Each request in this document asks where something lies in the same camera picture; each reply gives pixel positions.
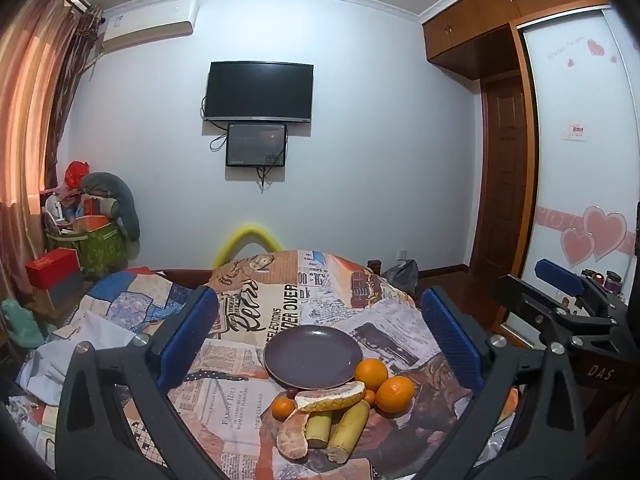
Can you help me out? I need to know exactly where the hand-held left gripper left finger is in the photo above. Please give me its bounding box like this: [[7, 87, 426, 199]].
[[55, 285, 226, 480]]

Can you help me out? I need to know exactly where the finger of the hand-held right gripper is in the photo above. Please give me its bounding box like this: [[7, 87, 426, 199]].
[[534, 258, 626, 321], [491, 274, 618, 348]]

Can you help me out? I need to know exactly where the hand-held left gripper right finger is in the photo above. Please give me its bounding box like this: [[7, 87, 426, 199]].
[[420, 286, 588, 480]]

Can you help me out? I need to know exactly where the orange with sticker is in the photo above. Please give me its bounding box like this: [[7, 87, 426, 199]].
[[375, 375, 417, 415]]

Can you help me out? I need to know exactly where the plain orange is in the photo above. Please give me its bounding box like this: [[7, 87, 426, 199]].
[[354, 358, 389, 393]]

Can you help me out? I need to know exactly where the purple plate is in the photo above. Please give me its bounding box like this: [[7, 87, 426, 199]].
[[263, 325, 364, 391]]

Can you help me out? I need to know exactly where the pale pomelo segment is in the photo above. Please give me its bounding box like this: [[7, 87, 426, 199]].
[[294, 381, 367, 414]]

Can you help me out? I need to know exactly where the yellow banana piece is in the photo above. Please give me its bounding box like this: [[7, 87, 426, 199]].
[[326, 400, 371, 464], [305, 411, 333, 450]]

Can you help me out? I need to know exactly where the pink pomelo segment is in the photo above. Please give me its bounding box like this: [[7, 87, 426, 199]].
[[276, 410, 311, 460]]

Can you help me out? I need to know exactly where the patchwork blanket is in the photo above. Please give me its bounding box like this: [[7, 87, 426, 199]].
[[15, 266, 221, 411]]

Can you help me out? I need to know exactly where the grey plastic bag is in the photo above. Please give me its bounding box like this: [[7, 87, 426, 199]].
[[382, 259, 420, 301]]

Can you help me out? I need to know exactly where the newspaper print tablecloth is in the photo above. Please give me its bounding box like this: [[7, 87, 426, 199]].
[[165, 249, 521, 480]]

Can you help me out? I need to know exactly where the white heart wardrobe door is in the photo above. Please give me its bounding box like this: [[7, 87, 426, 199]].
[[502, 7, 640, 341]]

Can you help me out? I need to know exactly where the yellow foam tube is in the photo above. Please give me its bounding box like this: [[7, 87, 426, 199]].
[[212, 223, 282, 268]]

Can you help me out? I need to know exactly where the brown wooden door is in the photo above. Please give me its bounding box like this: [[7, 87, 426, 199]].
[[467, 74, 531, 276]]

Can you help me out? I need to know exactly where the green patterned bag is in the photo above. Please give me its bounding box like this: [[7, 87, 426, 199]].
[[46, 220, 128, 278]]

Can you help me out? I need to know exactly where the white cloth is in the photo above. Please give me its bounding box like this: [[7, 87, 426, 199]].
[[17, 310, 166, 406]]

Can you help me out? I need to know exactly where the grey cardboard box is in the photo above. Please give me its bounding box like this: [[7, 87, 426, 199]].
[[30, 272, 86, 316]]

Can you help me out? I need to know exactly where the orange box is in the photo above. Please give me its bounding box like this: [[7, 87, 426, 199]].
[[72, 215, 108, 233]]

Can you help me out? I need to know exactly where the red box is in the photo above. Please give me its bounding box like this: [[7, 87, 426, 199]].
[[25, 248, 82, 291]]

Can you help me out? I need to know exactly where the teal figurine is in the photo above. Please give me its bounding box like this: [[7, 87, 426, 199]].
[[0, 299, 56, 348]]

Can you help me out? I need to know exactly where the small black monitor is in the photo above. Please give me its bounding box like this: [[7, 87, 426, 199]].
[[225, 123, 288, 168]]

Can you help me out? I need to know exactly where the red plastic bag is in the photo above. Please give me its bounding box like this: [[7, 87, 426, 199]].
[[64, 161, 91, 191]]

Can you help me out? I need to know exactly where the wooden overhead cabinet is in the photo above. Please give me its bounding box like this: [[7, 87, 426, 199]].
[[422, 0, 613, 81]]

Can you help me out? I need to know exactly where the pink sheer curtain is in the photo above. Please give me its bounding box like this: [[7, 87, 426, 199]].
[[0, 0, 83, 301]]

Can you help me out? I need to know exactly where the brown patterned curtain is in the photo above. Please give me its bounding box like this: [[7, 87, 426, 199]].
[[42, 5, 103, 196]]

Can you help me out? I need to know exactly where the white air conditioner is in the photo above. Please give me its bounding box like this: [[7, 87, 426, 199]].
[[101, 0, 200, 52]]

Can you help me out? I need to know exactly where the wooden bed frame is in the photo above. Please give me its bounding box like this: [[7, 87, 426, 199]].
[[145, 259, 383, 291]]

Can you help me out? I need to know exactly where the wall television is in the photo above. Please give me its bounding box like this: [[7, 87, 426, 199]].
[[202, 61, 315, 123]]

